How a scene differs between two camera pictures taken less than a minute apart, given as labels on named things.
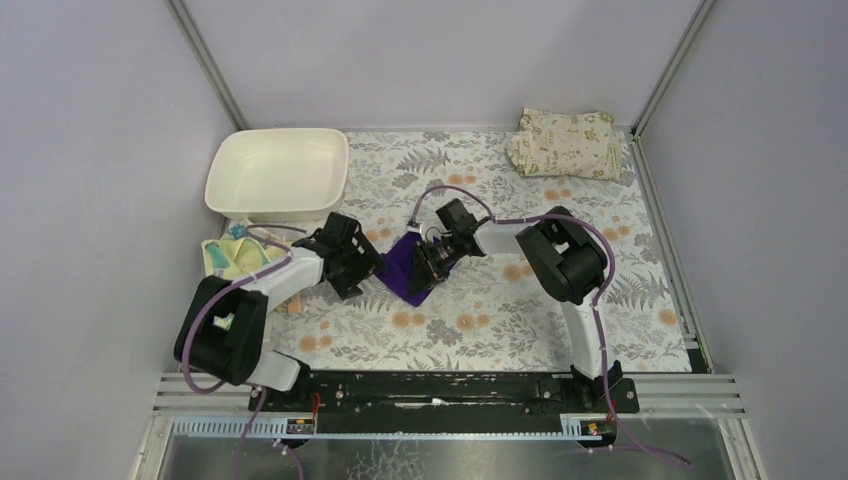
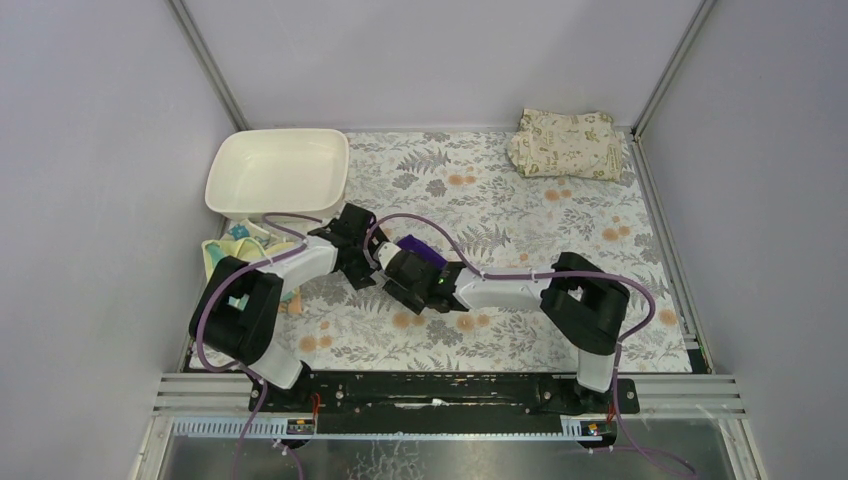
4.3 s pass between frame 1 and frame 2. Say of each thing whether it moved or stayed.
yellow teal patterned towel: stayed
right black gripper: moved
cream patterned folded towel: stayed
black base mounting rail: stayed
